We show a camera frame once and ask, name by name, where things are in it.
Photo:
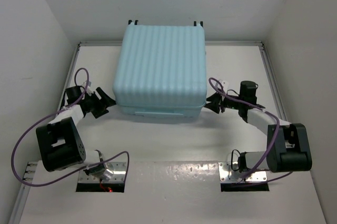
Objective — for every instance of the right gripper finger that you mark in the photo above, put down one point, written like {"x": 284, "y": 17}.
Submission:
{"x": 214, "y": 107}
{"x": 215, "y": 98}

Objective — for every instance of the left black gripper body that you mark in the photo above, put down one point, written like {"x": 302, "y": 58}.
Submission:
{"x": 92, "y": 102}

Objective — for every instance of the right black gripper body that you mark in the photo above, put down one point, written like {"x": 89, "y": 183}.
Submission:
{"x": 227, "y": 102}

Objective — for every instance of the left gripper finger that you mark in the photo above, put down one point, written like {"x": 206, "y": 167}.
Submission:
{"x": 105, "y": 99}
{"x": 98, "y": 111}

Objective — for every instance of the light blue hardshell suitcase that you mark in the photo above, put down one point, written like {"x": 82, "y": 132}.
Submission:
{"x": 161, "y": 71}

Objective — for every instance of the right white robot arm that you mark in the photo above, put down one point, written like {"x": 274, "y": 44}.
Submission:
{"x": 287, "y": 144}

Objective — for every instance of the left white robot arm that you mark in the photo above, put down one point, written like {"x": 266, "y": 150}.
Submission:
{"x": 59, "y": 141}

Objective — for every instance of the lid suitcase wheel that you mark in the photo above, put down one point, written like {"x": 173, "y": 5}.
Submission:
{"x": 195, "y": 23}
{"x": 131, "y": 22}

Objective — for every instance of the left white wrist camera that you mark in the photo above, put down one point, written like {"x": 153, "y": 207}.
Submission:
{"x": 87, "y": 86}

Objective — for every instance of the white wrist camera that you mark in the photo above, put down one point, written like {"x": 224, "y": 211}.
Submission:
{"x": 87, "y": 86}
{"x": 223, "y": 85}

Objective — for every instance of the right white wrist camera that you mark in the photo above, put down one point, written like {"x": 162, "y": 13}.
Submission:
{"x": 223, "y": 85}

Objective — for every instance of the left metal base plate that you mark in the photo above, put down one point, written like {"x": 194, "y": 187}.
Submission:
{"x": 111, "y": 172}

